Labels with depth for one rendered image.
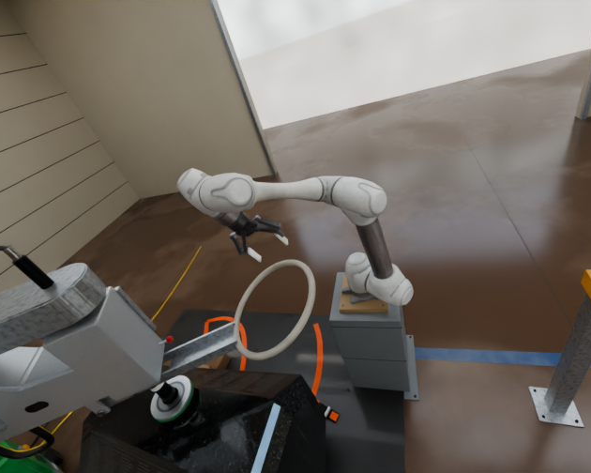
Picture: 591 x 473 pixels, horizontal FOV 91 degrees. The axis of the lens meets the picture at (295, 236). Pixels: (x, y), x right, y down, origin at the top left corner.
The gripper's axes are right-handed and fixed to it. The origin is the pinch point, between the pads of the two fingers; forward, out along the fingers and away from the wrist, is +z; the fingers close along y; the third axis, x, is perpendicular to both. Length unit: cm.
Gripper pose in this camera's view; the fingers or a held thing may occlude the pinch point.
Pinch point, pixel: (271, 250)
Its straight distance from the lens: 112.6
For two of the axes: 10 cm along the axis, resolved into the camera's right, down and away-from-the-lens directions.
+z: 6.2, 5.7, 5.4
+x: 0.6, 6.5, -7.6
